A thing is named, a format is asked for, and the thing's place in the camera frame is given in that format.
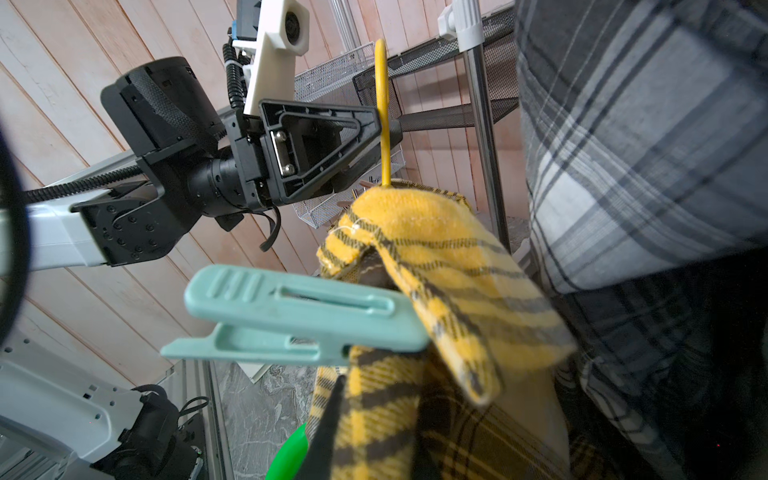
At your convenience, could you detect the black mesh wall basket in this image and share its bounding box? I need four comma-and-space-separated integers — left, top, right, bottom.
387, 5, 519, 132

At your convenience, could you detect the green plastic basket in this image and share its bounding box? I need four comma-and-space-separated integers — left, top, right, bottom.
265, 423, 309, 480

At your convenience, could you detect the metal clothes rack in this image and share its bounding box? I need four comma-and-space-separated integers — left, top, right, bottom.
437, 1, 510, 247

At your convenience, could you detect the white wire mesh shelf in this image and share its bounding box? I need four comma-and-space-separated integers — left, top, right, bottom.
293, 42, 381, 229

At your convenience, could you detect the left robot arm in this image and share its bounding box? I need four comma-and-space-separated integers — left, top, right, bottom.
1, 57, 401, 479

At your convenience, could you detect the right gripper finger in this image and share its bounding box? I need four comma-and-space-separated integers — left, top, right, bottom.
294, 375, 347, 480

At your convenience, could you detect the yellow plastic hanger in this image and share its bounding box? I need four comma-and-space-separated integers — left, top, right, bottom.
374, 38, 392, 187

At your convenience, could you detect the mint green clothespin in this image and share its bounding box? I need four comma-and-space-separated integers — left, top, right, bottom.
160, 265, 430, 366

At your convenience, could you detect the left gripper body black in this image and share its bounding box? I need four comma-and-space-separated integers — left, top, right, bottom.
185, 98, 300, 231

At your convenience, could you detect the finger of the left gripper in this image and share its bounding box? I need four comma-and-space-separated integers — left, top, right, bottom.
259, 100, 381, 206

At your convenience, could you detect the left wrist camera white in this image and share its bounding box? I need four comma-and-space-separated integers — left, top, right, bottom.
233, 0, 310, 116

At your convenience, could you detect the grey plaid shirt right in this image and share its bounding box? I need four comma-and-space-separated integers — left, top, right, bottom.
515, 1, 767, 479

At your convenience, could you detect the yellow plaid shirt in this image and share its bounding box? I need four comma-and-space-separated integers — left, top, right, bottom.
302, 182, 625, 480

